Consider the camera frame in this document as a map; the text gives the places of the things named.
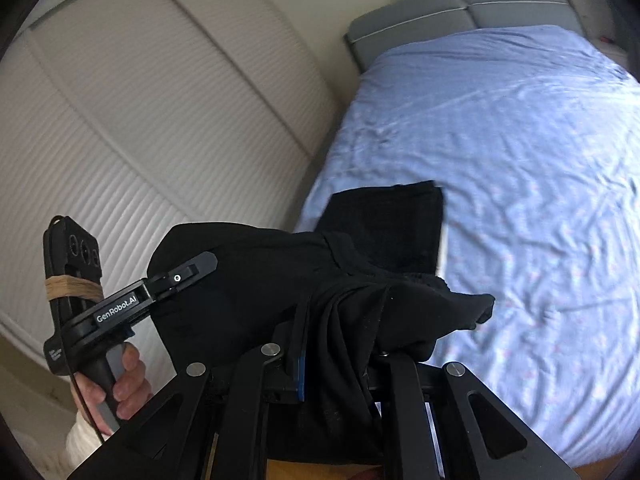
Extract white sliding-door wardrobe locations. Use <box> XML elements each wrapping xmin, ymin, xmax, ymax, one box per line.
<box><xmin>0</xmin><ymin>0</ymin><xmax>362</xmax><ymax>363</ymax></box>

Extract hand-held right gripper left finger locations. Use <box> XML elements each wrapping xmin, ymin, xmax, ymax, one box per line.
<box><xmin>67</xmin><ymin>322</ymin><xmax>306</xmax><ymax>480</ymax></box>

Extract person's left forearm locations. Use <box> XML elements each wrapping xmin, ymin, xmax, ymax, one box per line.
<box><xmin>65</xmin><ymin>412</ymin><xmax>109</xmax><ymax>467</ymax></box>

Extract person's left hand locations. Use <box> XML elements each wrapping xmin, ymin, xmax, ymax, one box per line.
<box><xmin>74</xmin><ymin>344</ymin><xmax>154</xmax><ymax>436</ymax></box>

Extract bed with blue sheet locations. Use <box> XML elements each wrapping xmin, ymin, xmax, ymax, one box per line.
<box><xmin>295</xmin><ymin>25</ymin><xmax>640</xmax><ymax>477</ymax></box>

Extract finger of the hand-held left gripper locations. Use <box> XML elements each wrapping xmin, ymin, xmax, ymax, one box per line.
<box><xmin>147</xmin><ymin>253</ymin><xmax>219</xmax><ymax>304</ymax></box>

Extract black pants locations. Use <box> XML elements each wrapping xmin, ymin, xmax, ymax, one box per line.
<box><xmin>147</xmin><ymin>222</ymin><xmax>497</xmax><ymax>467</ymax></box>

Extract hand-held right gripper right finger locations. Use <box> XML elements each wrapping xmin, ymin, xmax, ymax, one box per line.
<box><xmin>370</xmin><ymin>354</ymin><xmax>582</xmax><ymax>480</ymax></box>

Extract grey padded headboard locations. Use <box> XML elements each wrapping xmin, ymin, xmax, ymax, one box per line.
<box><xmin>344</xmin><ymin>0</ymin><xmax>584</xmax><ymax>74</ymax></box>

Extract white nightstand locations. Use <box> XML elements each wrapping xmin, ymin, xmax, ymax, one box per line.
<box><xmin>597</xmin><ymin>39</ymin><xmax>631</xmax><ymax>59</ymax></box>

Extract folded black garment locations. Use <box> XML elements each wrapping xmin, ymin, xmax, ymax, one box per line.
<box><xmin>320</xmin><ymin>180</ymin><xmax>445</xmax><ymax>277</ymax></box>

